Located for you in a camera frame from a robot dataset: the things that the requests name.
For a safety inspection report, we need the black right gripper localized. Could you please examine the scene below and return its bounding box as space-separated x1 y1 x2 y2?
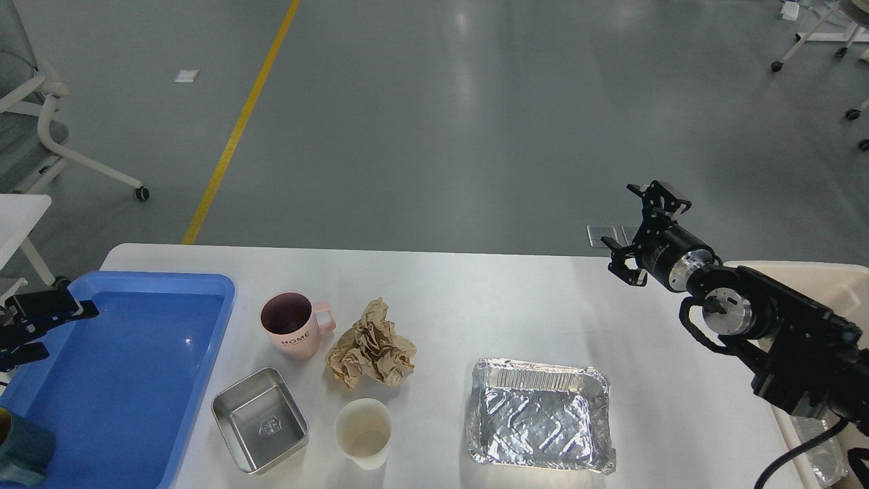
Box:
600 180 716 292

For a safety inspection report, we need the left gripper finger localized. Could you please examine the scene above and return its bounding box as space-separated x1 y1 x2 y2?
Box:
1 342 49 372
14 290 99 321

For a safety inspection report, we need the aluminium foil tray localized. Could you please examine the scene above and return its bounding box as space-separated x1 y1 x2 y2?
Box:
465 358 616 475

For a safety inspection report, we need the stainless steel square container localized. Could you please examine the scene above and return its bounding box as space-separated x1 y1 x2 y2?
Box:
211 367 310 475

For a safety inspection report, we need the pink mug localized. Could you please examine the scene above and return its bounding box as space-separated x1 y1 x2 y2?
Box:
259 292 336 360

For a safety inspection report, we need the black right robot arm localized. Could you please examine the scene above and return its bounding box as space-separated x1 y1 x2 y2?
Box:
600 180 868 488

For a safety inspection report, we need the right clear floor plate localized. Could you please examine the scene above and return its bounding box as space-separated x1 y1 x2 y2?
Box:
620 225 642 245

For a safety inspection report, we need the clear floor plate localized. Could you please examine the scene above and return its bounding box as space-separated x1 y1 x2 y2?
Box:
586 225 621 249
620 225 642 245

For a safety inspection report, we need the left clear floor plate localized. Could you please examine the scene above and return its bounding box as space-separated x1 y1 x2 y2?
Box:
586 225 621 249

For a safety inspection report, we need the teal cup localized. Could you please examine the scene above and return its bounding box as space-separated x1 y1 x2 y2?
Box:
1 407 56 487

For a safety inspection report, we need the blue plastic tray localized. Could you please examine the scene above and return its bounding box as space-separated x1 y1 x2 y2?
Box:
2 270 235 488

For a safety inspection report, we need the white side table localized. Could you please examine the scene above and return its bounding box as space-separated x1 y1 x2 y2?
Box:
1 193 69 290

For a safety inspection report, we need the white grey office chair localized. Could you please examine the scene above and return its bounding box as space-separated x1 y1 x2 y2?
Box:
1 1 150 202

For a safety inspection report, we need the beige waste bin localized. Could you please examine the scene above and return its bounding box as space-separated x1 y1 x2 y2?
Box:
725 261 868 488

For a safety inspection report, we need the clear plastic container in bin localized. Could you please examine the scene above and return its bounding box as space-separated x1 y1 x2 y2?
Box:
783 415 850 488

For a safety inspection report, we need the crumpled brown paper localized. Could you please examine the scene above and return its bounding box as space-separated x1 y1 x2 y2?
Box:
324 297 417 390

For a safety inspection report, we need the white rolling stand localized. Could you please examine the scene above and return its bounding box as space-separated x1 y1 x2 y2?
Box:
762 1 867 163

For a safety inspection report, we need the white paper cup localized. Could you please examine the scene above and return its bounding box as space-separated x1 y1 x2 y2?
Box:
334 397 393 471

